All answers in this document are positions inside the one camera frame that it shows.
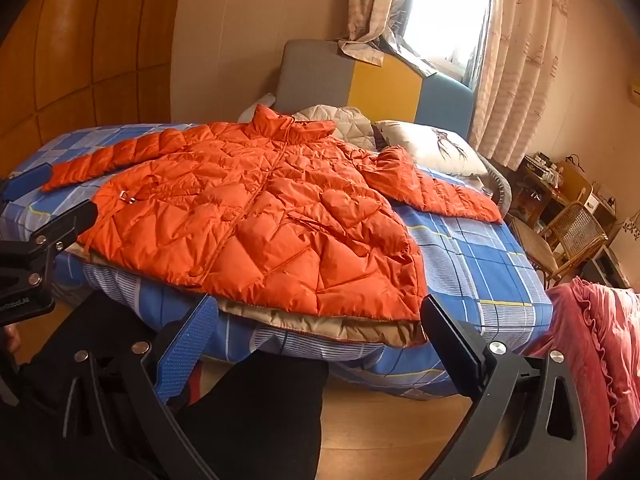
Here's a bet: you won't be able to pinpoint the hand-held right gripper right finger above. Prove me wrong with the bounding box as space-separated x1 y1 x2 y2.
420 295 588 480

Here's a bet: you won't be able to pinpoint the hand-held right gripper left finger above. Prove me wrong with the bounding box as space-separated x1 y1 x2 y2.
60 292 219 480

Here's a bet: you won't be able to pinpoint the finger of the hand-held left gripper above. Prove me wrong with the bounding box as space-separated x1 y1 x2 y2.
0 162 53 204
0 200 99 306

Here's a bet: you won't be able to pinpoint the orange puffer jacket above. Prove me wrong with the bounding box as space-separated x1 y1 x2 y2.
41 104 503 322

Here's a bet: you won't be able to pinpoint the bed with blue plaid sheet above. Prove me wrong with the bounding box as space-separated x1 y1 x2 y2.
0 122 553 401

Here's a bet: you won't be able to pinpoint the person's black trousers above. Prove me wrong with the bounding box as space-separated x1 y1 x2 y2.
0 290 331 480

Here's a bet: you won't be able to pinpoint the tan padded garment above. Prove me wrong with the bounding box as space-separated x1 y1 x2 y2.
75 240 426 348

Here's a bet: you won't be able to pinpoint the pink ruffled blanket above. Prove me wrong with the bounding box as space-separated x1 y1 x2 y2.
520 277 640 461

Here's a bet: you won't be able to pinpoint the rattan armchair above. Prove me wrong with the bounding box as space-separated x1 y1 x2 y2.
510 200 608 286

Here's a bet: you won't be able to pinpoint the white box appliance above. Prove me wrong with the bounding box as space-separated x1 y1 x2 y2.
582 245 631 288

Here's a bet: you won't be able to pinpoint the cluttered wooden desk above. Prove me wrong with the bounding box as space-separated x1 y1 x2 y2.
515 152 618 241

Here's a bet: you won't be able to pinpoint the white printed pillow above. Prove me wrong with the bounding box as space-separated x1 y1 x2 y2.
374 120 488 177

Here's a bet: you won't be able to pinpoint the plain white pillow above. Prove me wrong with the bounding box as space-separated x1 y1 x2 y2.
237 92 276 123

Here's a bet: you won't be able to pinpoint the cream quilted pillow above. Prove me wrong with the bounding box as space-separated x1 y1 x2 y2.
292 105 376 151

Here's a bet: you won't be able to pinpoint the grey yellow blue headboard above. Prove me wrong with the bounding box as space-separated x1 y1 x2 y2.
274 39 475 143

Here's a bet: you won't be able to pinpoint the patterned beige curtain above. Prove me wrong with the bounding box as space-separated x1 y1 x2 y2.
340 0 436 78
470 0 573 171

